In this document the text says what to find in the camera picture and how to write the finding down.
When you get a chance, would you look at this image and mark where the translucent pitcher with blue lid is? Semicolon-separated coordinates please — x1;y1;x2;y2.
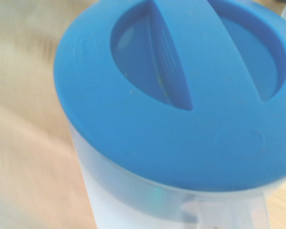
54;0;286;229

